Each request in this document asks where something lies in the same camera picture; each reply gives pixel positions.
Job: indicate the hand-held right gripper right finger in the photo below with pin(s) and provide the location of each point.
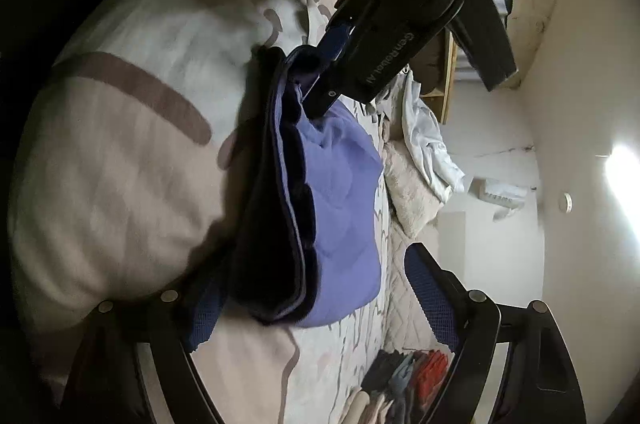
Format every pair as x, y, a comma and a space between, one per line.
431, 299

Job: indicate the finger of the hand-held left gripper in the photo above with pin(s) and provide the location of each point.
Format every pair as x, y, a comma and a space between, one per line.
334, 42

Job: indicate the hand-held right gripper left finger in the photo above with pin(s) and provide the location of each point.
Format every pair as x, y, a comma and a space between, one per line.
205, 314

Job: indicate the purple garment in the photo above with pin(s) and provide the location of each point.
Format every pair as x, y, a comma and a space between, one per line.
335, 204

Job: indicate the stack of folded clothes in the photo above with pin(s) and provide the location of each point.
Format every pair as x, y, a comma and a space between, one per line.
400, 379

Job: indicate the quilted beige pillow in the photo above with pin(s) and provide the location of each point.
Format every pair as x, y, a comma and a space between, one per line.
400, 284

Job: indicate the fluffy cream pillow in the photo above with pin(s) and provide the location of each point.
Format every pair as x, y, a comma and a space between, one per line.
412, 194

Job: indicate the wooden bedside shelf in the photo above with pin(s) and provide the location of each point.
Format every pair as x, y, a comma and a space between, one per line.
446, 104

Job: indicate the white hanging bag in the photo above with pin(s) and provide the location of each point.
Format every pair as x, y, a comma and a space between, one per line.
500, 194

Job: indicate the folded pale pink cloth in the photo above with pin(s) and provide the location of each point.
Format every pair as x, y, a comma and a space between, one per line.
360, 409

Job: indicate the white garment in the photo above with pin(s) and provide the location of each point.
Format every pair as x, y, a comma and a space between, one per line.
430, 139

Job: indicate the bear printed blanket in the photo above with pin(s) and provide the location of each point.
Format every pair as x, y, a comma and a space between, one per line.
125, 184

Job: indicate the round ceiling fixture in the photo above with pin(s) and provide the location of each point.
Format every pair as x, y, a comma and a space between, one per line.
566, 202

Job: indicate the bright ceiling light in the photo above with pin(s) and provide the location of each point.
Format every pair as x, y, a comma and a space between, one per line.
622, 169

